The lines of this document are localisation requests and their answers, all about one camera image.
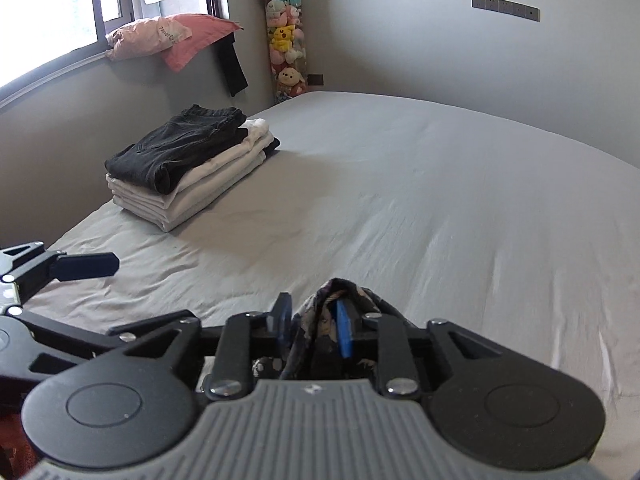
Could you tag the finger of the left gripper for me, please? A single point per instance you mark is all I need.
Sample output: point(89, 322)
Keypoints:
point(67, 268)

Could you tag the window frame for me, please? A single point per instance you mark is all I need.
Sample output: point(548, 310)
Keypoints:
point(41, 39)

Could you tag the black hanging cloth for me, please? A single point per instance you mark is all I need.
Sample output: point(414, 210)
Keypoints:
point(229, 65)

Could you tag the folded white clothes stack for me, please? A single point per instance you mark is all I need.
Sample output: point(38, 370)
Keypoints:
point(200, 186)

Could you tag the dark wall socket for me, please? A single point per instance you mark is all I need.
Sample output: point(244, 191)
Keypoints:
point(315, 80)

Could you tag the folded black trousers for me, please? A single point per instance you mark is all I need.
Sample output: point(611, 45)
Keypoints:
point(184, 148)

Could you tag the grey bed sheet mattress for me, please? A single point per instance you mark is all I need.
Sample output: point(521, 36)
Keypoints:
point(528, 238)

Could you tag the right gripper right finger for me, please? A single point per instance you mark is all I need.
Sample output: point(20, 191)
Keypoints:
point(346, 318)

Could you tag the dark floral garment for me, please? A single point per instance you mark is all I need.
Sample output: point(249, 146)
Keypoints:
point(323, 334)

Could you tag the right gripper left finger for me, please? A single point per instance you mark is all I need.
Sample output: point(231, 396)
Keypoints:
point(279, 322)

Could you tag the clear tube of plush toys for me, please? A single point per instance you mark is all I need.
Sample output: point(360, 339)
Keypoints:
point(286, 48)

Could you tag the pink pillow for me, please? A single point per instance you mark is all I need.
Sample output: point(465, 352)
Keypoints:
point(176, 38)

